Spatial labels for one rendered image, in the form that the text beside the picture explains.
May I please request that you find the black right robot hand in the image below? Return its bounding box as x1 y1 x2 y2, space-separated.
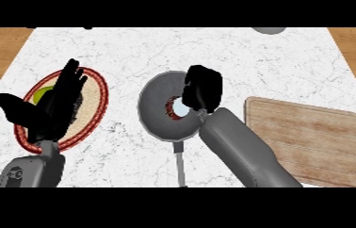
180 64 224 114

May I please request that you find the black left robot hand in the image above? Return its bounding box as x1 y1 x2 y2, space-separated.
0 57 88 144

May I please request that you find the red cupcake with white frosting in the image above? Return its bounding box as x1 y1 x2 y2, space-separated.
163 95 191 122

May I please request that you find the grey frying pan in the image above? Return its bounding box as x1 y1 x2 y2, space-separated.
135 70 211 188

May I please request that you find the wooden cutting board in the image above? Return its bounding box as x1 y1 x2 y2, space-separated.
243 96 356 188

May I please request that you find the green round fruit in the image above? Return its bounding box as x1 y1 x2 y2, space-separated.
32 86 57 106

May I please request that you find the beige plate with red rim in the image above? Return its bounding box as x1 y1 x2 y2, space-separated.
11 66 110 155

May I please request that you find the grey round object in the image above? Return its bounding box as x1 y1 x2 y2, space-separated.
249 27 287 36

